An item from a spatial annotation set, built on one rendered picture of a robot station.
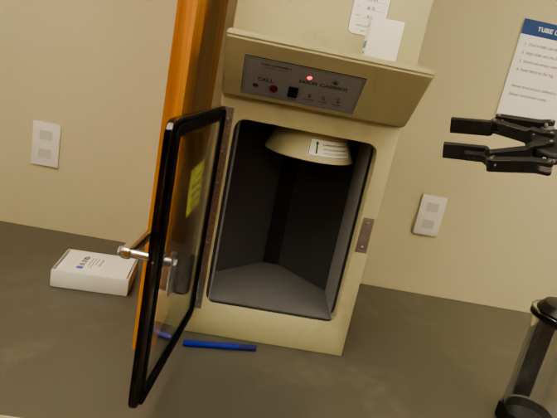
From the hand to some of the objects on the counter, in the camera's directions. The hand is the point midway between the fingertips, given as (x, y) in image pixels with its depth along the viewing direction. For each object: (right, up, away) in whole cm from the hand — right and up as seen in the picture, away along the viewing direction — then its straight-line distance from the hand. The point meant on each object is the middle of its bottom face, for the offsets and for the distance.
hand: (462, 138), depth 92 cm
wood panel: (-58, -31, +24) cm, 70 cm away
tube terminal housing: (-36, -36, +22) cm, 56 cm away
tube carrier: (+12, -51, +1) cm, 52 cm away
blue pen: (-44, -39, +6) cm, 60 cm away
